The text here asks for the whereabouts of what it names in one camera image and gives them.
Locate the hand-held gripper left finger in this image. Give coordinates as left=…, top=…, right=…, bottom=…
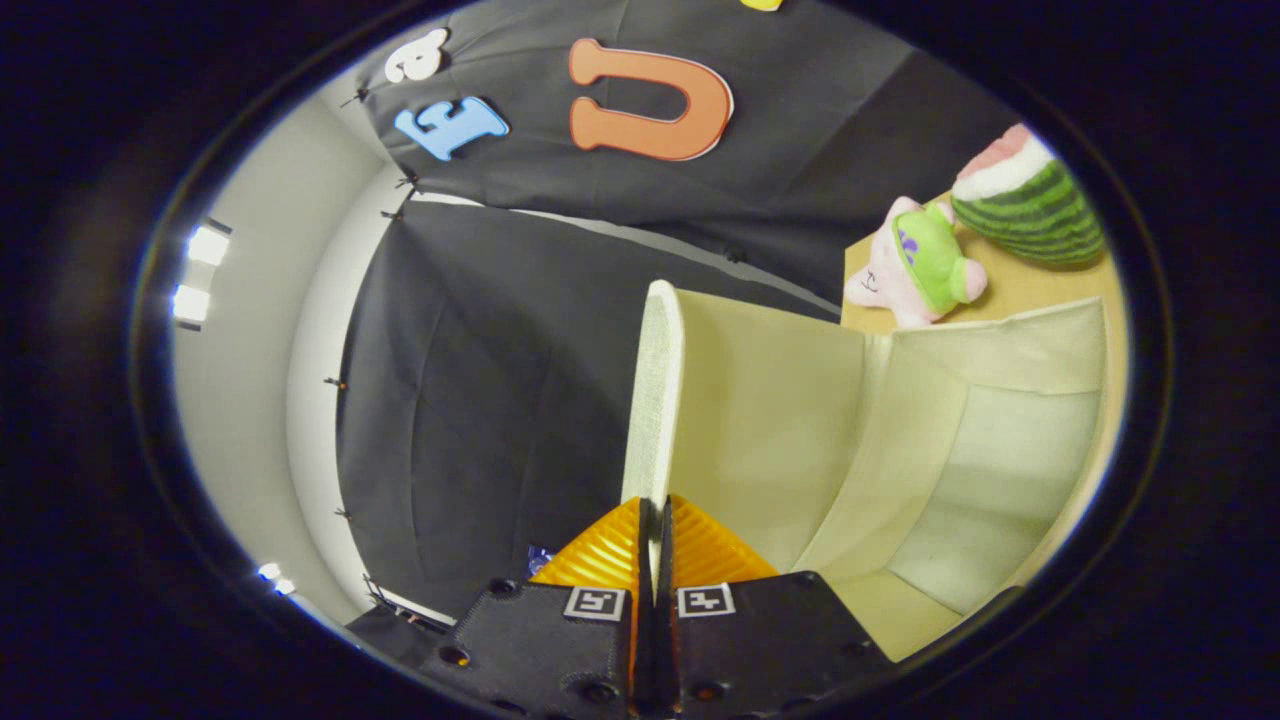
left=420, top=497, right=656, bottom=720

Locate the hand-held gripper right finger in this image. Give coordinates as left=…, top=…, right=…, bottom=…
left=660, top=495, right=894, bottom=720

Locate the beige fabric storage box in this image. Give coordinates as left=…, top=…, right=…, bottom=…
left=620, top=280, right=1113, bottom=663

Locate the pink and green plush toy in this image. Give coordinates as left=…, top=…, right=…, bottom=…
left=845, top=196, right=990, bottom=330

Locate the watermelon slice plush toy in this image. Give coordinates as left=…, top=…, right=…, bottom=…
left=950, top=123, right=1107, bottom=267

